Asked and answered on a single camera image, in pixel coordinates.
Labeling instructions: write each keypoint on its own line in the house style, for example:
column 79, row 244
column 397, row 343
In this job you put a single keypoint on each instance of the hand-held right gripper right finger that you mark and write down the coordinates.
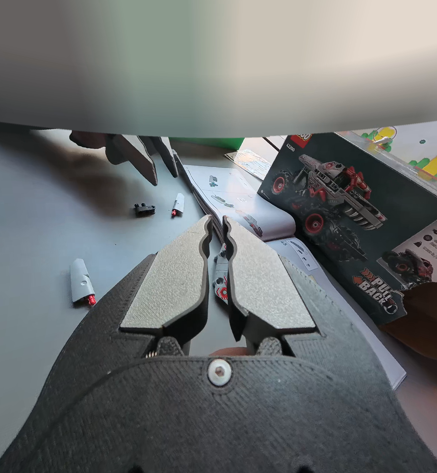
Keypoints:
column 270, row 284

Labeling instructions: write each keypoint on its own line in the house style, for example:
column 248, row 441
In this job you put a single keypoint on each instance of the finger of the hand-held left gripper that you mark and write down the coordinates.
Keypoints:
column 137, row 155
column 166, row 155

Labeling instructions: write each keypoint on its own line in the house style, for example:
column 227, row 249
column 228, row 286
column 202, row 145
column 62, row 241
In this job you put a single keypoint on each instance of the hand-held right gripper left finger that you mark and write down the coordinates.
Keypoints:
column 166, row 281

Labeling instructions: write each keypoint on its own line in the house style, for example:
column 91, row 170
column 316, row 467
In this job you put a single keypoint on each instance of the black lego connector piece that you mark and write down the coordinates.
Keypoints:
column 144, row 209

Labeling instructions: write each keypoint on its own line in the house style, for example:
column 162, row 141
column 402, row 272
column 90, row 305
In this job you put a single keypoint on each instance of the grey lego panel red pin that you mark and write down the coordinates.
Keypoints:
column 178, row 205
column 81, row 282

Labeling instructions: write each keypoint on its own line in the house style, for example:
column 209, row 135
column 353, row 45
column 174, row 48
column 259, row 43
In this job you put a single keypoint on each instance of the lego instruction booklet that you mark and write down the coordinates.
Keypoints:
column 222, row 192

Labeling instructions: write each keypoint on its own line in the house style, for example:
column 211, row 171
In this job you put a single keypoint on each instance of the dark lego set box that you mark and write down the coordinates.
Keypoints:
column 333, row 192

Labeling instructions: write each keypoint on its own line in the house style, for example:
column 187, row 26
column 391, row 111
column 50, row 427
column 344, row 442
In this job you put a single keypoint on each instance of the green sheet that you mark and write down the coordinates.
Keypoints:
column 203, row 143

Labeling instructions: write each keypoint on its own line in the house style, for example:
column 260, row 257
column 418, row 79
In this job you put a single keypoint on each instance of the clear plastic bag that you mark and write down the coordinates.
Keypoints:
column 248, row 162

